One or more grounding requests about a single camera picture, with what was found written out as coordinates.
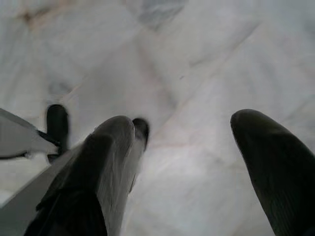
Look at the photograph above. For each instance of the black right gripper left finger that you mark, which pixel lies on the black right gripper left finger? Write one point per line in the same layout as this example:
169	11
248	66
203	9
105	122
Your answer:
98	172

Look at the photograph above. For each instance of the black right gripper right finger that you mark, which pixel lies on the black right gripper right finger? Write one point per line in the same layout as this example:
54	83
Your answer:
278	172

